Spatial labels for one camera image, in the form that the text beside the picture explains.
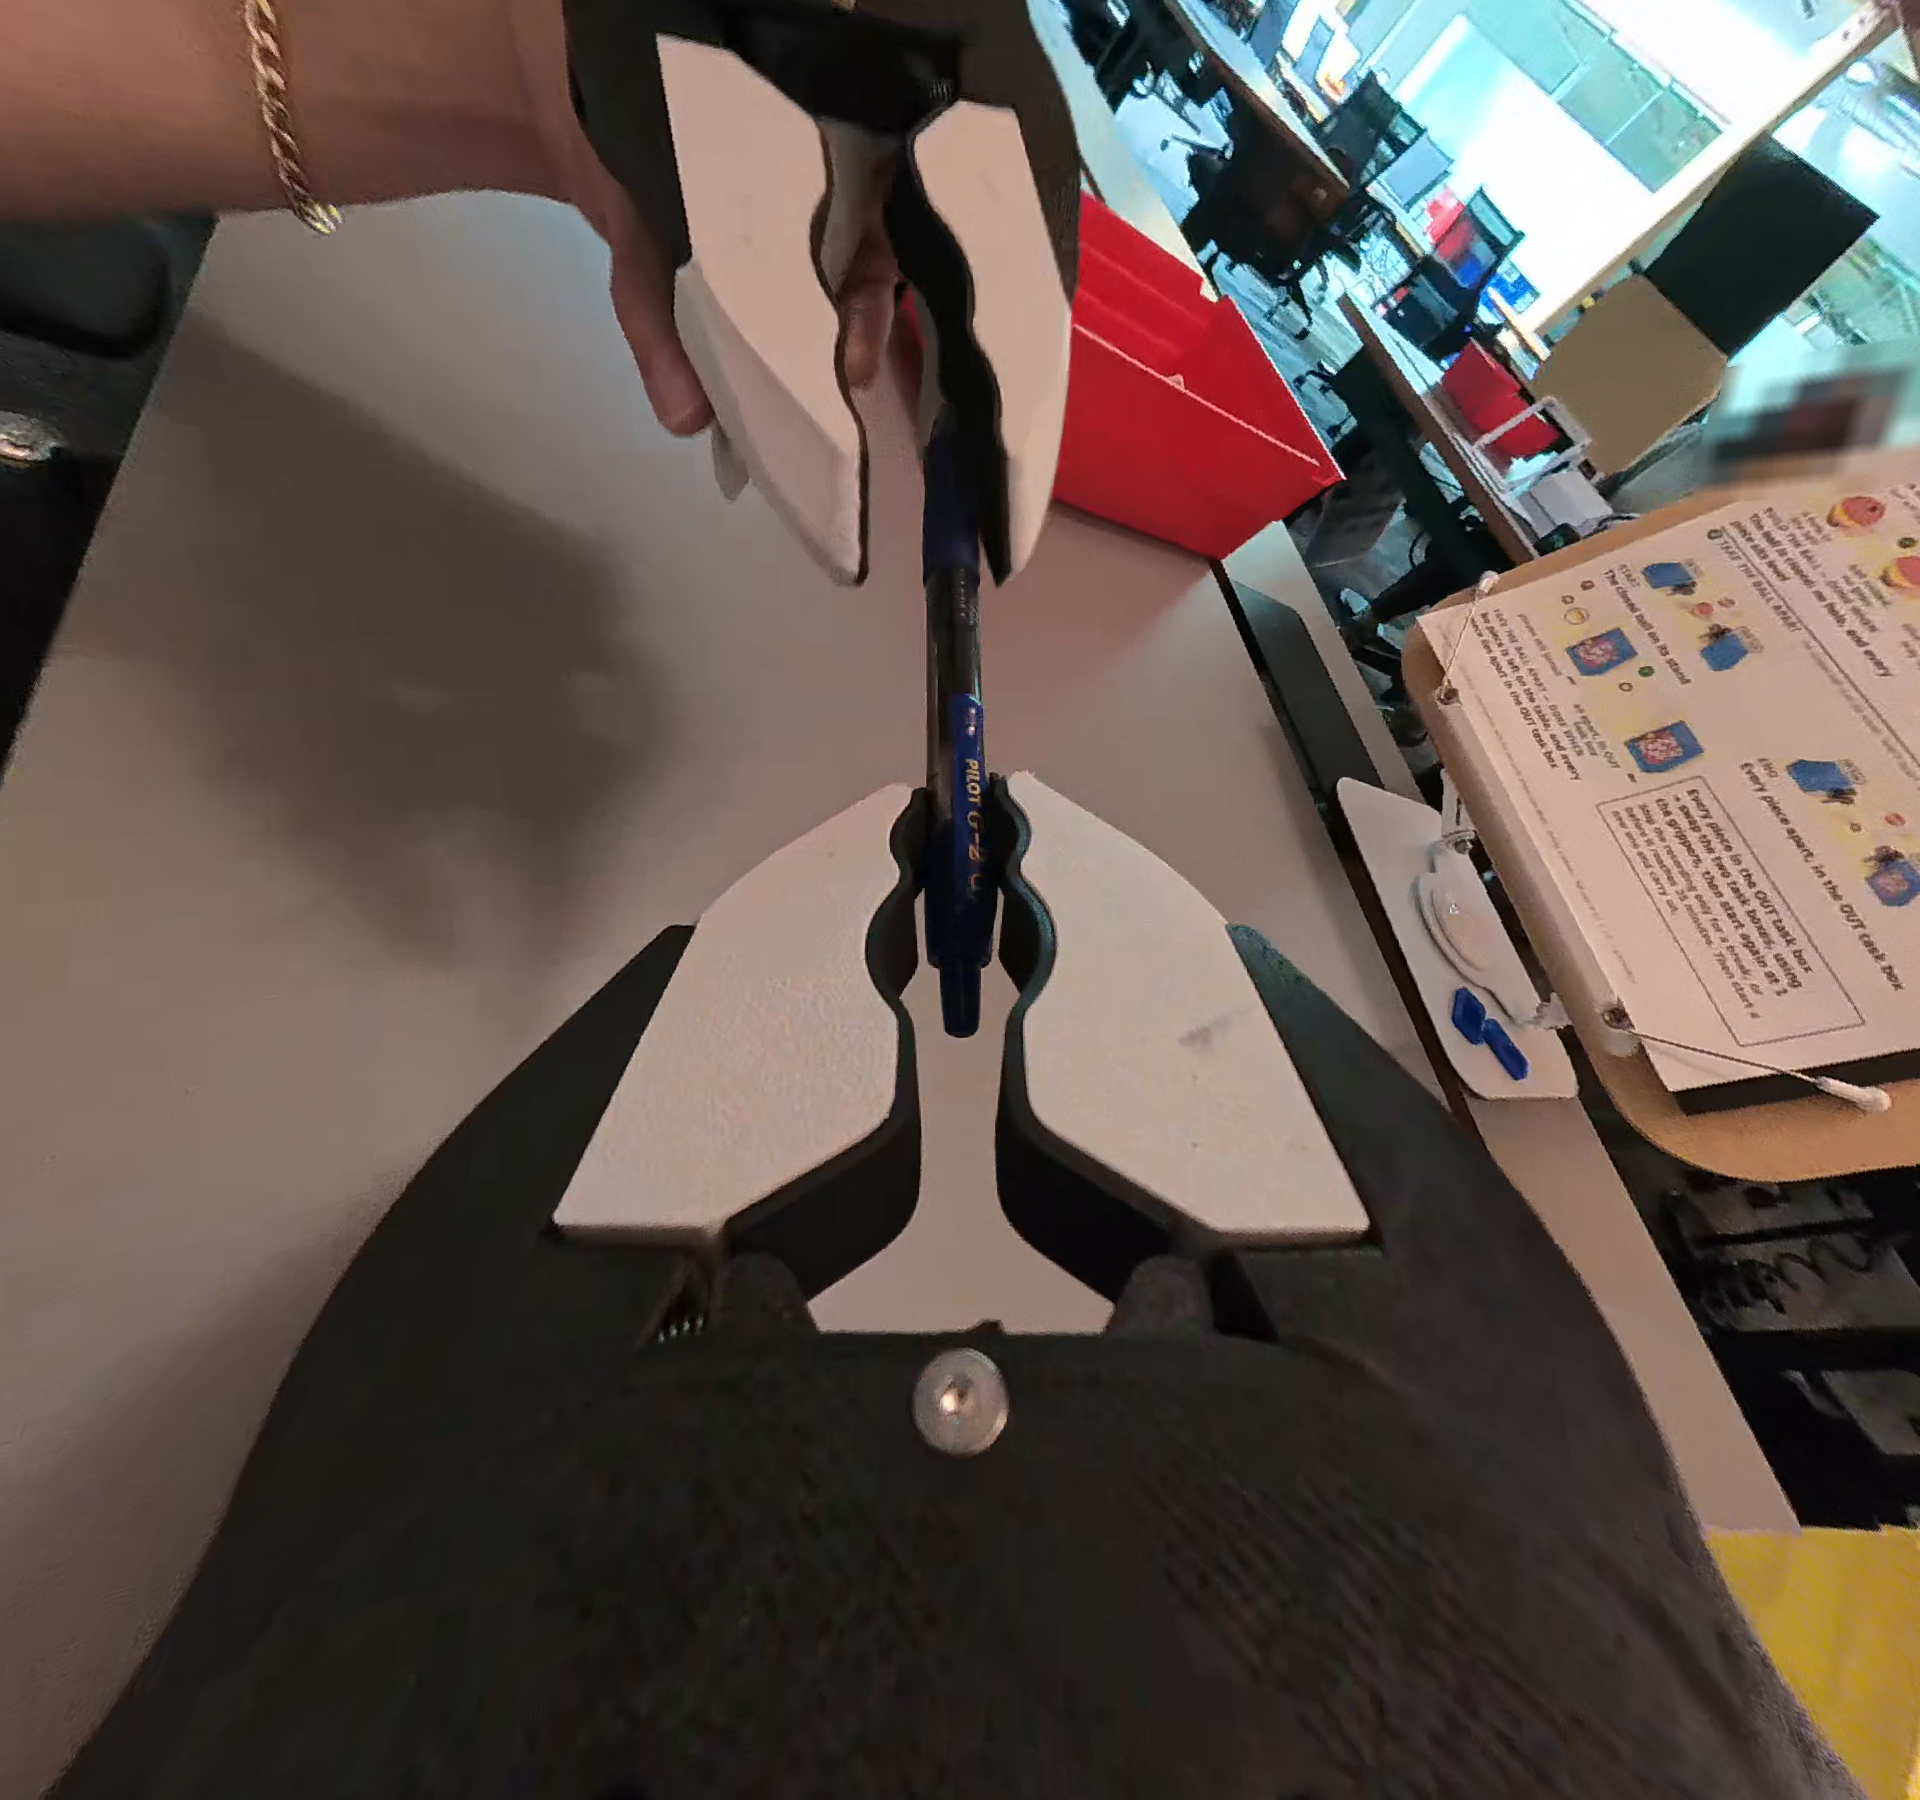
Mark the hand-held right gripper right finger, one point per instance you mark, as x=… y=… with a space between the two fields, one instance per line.
x=1187 y=1081

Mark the blue ballpoint pen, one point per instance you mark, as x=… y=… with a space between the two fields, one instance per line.
x=955 y=780

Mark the black chair armrest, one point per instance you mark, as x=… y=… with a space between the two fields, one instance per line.
x=90 y=301

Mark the yellow plastic bin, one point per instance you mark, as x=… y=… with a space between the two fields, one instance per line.
x=1831 y=1681

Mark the instruction sheet board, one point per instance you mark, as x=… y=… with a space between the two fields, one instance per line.
x=1711 y=810

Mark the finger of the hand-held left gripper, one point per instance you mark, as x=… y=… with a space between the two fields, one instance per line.
x=751 y=301
x=1007 y=301

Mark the black office chair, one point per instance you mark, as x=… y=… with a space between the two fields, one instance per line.
x=1261 y=211

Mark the blue clip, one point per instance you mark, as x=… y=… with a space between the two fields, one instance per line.
x=1487 y=1037

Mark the person's left hand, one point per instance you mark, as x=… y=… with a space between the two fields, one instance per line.
x=630 y=301

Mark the person's left forearm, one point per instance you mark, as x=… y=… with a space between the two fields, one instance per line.
x=150 y=47

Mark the white stand base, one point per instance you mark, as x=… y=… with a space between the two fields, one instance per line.
x=1396 y=870

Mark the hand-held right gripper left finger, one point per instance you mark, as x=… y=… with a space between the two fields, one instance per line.
x=736 y=1081

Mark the red plastic bin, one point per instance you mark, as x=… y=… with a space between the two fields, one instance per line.
x=1501 y=406
x=1187 y=436

